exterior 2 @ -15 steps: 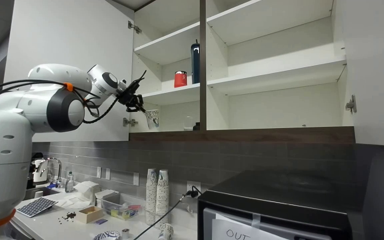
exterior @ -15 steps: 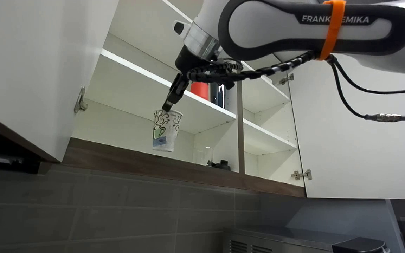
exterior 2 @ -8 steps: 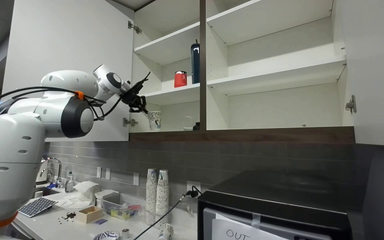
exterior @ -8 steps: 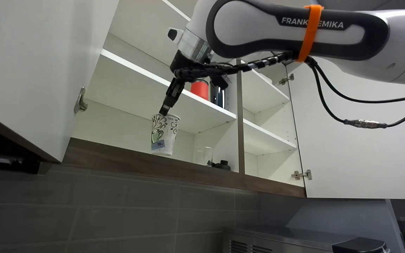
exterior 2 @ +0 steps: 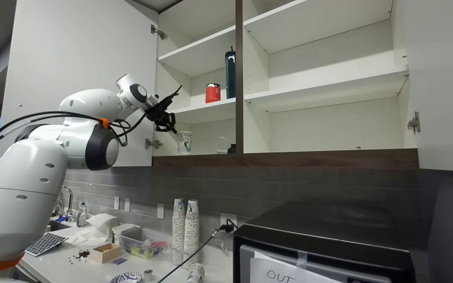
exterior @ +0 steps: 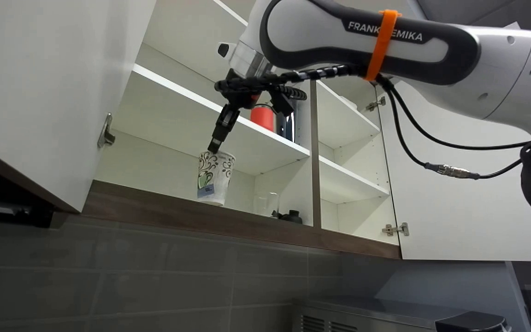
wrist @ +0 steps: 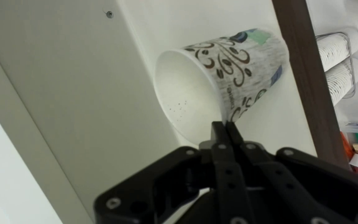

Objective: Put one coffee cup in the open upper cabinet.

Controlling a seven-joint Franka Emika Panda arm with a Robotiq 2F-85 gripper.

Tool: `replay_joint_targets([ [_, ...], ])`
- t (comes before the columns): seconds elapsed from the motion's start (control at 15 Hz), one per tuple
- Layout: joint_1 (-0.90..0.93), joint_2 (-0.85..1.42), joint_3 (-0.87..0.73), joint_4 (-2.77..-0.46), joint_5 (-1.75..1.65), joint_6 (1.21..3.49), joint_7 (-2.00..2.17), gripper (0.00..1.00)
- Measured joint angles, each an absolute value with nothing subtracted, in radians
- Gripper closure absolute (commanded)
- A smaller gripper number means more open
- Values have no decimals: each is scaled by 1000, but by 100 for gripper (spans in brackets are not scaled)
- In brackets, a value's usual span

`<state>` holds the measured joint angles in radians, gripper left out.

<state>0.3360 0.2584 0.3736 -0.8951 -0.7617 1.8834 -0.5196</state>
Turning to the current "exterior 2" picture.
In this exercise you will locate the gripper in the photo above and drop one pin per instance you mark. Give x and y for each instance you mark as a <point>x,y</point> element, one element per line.
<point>158,110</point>

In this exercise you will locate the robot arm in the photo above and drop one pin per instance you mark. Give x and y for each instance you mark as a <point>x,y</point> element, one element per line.
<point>26,188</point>

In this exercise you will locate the patterned paper coffee cup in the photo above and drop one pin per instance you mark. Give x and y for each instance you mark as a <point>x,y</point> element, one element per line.
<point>184,142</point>
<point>196,273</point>

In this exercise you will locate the white cabinet door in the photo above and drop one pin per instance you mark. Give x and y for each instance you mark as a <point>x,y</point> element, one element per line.
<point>442,78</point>
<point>77,47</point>

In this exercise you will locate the heap of coffee beans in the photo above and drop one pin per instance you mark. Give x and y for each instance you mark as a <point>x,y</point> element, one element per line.
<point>83,254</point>

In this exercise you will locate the white upper cabinet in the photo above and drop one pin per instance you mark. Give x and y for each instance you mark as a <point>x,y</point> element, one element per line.
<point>328,78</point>

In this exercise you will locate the red tumbler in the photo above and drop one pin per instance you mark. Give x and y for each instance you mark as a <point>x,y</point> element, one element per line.
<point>212,93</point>

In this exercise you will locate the clear drinking glass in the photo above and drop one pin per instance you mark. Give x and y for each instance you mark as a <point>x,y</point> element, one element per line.
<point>222,145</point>

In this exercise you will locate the small dark jar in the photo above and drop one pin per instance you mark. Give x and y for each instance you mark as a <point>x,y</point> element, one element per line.
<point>232,149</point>

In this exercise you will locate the dark blue water bottle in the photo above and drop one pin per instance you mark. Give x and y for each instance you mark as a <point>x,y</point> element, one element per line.
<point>230,74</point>

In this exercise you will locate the stack of paper cups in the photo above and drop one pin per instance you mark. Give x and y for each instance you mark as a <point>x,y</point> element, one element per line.
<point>178,232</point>
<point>192,236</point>

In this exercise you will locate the heap of white napkins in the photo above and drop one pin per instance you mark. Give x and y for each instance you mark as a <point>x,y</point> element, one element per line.
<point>100,226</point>

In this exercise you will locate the chrome tap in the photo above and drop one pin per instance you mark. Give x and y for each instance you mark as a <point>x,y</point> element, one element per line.
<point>70,200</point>

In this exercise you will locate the clear plastic packet container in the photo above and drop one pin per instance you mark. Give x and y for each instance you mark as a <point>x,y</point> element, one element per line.
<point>142,245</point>

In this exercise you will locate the clear soap bottle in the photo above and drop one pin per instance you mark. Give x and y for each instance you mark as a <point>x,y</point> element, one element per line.
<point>81,217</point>

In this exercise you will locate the small cardboard box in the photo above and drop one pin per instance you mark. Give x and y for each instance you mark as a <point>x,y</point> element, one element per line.
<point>106,253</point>

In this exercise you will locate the blue packet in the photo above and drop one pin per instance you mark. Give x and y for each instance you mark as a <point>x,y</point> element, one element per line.
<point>119,261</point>

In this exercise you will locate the sink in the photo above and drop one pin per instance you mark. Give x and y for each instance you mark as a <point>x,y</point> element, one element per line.
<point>58,225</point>

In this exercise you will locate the small white cylinder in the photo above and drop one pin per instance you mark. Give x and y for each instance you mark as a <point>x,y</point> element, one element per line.
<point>148,276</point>

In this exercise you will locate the patterned paper plate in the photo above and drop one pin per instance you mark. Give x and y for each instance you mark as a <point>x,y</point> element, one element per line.
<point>126,278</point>

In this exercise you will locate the white paper sign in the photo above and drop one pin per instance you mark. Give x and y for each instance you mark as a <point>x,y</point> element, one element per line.
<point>277,273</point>

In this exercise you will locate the black microwave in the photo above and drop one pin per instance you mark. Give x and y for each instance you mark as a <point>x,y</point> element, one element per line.
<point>328,224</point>

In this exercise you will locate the microwave door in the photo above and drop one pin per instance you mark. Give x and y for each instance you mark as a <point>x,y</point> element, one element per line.
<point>321,267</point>

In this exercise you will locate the white wall socket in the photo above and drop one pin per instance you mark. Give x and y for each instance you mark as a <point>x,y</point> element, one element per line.
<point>127,205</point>
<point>225,218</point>
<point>116,203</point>
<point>160,211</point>

